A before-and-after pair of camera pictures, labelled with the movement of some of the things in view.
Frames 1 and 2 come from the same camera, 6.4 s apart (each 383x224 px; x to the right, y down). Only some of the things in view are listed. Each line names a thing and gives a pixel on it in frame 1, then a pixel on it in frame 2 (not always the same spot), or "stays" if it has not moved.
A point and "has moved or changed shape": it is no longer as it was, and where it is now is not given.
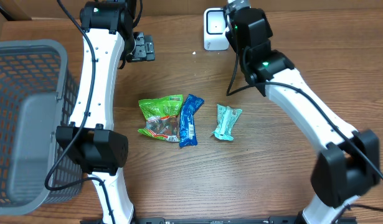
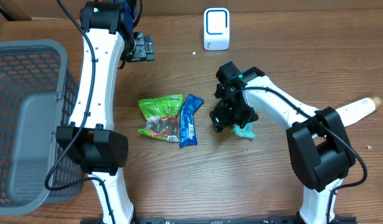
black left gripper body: [143, 50] stays
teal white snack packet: [226, 118] has moved or changed shape
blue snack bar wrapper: [189, 107] stays
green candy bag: [162, 117] stays
